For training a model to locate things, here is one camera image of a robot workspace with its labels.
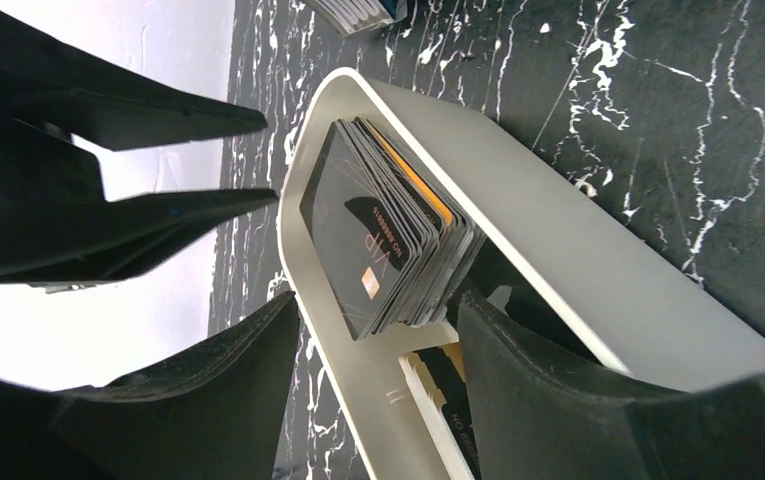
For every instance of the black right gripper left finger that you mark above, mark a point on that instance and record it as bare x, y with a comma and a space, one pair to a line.
212, 411

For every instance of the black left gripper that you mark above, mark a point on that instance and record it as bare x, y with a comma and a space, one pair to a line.
55, 225

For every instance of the black Delixi toolbox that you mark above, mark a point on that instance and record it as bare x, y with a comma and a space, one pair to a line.
349, 17

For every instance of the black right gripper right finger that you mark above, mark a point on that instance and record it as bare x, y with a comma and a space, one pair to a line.
542, 412

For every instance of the black VIP card stack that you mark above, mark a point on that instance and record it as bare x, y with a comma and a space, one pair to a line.
392, 242

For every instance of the single black VIP card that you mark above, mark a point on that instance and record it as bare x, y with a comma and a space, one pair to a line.
436, 380

